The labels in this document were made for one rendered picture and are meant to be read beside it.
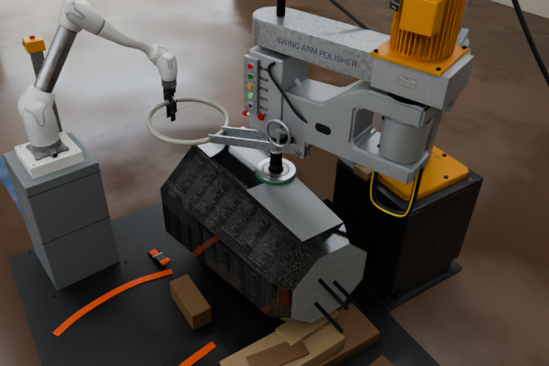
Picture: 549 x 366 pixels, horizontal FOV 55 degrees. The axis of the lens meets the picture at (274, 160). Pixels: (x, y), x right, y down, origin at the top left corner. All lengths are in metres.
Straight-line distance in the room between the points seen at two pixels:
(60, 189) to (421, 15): 2.08
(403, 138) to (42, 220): 1.98
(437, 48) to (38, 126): 2.02
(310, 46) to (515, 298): 2.15
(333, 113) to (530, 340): 1.85
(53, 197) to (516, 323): 2.73
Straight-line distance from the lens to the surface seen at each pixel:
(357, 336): 3.04
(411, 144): 2.20
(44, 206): 3.10
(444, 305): 3.44
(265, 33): 2.35
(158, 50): 3.25
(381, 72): 2.07
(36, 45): 4.00
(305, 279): 2.49
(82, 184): 3.11
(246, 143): 2.77
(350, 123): 2.26
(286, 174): 2.77
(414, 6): 1.88
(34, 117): 3.00
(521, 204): 4.39
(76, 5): 2.92
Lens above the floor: 2.52
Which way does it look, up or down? 35 degrees down
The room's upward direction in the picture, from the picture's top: 2 degrees clockwise
